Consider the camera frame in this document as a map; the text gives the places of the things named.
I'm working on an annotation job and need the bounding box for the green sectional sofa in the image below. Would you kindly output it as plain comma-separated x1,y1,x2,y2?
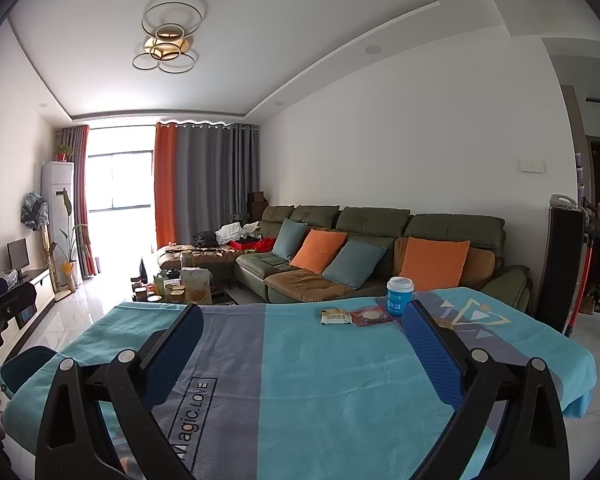
157,202,534,311

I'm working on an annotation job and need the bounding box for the teal grey tablecloth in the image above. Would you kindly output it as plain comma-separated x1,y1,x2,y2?
3,287,597,479

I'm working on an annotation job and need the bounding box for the white snack packet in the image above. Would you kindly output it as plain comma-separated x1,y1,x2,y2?
321,308,352,325

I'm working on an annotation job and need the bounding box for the black tall speaker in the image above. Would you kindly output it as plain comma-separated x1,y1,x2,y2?
533,194,588,334

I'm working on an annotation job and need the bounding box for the red snack packet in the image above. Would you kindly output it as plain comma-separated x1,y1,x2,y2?
350,306,393,327

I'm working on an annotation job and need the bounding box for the blue white paper cup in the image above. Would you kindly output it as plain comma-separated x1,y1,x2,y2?
386,276,415,316

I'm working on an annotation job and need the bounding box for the dark teal trash bin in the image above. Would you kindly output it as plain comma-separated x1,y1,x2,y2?
0,346,57,399

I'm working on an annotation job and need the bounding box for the orange cushion far end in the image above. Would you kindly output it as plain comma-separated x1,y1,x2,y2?
399,236,470,292

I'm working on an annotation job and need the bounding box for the small black monitor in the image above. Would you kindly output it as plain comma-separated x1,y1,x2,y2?
7,238,30,281

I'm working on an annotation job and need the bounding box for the orange cushion near window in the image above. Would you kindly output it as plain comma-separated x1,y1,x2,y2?
290,230,348,274

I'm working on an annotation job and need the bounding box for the white black TV cabinet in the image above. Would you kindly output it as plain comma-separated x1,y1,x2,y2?
0,269,55,356

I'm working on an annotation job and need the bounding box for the white wall switch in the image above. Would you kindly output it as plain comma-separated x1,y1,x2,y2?
517,158,546,174

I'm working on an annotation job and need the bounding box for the gold ring ceiling lamp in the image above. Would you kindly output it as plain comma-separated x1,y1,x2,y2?
132,1,204,75

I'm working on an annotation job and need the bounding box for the left striped curtain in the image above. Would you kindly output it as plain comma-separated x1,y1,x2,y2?
55,125,96,278

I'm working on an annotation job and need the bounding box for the cluttered coffee table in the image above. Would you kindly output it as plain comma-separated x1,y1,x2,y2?
131,252,237,306

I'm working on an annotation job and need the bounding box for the tall green potted plant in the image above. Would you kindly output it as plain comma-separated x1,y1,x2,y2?
62,194,82,292

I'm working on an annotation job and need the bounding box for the teal cushion near window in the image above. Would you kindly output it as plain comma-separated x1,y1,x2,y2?
272,219,306,261

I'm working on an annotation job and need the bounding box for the white standing air conditioner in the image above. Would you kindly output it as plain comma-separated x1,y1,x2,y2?
41,162,74,287

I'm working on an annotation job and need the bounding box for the orange grey curtain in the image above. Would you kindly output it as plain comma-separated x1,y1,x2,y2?
154,122,260,247

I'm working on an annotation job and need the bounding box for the teal cushion middle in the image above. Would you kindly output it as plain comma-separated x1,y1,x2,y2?
322,240,386,289

